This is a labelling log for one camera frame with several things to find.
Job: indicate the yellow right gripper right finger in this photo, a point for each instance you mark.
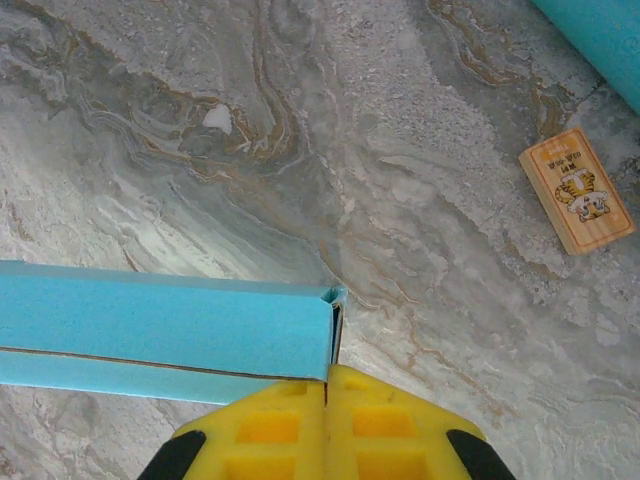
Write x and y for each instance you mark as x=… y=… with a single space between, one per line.
x=380 y=435

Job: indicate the light blue cardboard box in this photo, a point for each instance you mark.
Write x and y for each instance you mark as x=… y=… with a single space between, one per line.
x=600 y=45

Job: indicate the blue paper box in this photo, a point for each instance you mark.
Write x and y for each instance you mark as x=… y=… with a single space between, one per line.
x=150 y=330

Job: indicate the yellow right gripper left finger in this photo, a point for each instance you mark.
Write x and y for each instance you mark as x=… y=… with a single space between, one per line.
x=270 y=440

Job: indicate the wooden block with tiger print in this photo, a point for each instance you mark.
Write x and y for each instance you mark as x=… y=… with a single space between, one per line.
x=575 y=190

